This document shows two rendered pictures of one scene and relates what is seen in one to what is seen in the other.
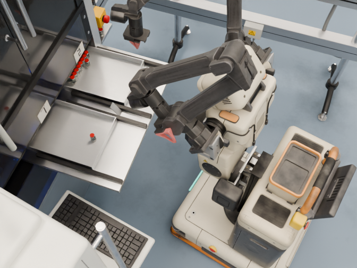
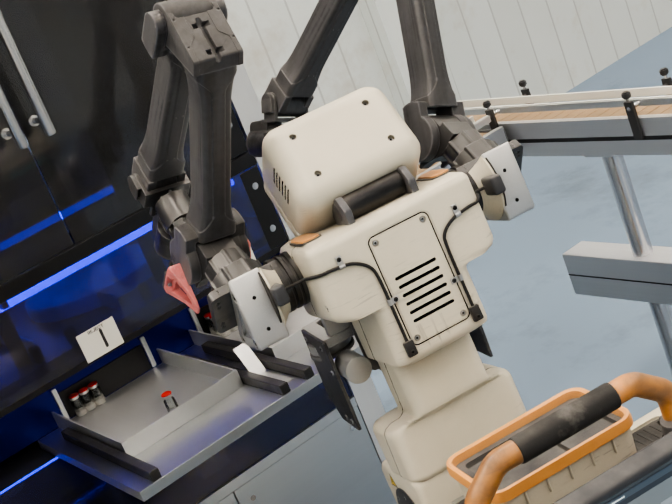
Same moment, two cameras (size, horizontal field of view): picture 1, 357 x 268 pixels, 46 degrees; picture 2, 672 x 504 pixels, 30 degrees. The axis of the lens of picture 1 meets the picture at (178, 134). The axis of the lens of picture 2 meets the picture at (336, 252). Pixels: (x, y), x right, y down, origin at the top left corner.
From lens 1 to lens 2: 1.66 m
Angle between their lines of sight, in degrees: 53
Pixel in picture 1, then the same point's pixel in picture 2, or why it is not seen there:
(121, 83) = not seen: hidden behind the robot
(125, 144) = (222, 420)
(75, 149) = (132, 427)
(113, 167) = (166, 455)
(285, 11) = not seen: outside the picture
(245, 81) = (185, 50)
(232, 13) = (414, 66)
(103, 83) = not seen: hidden behind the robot
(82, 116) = (191, 381)
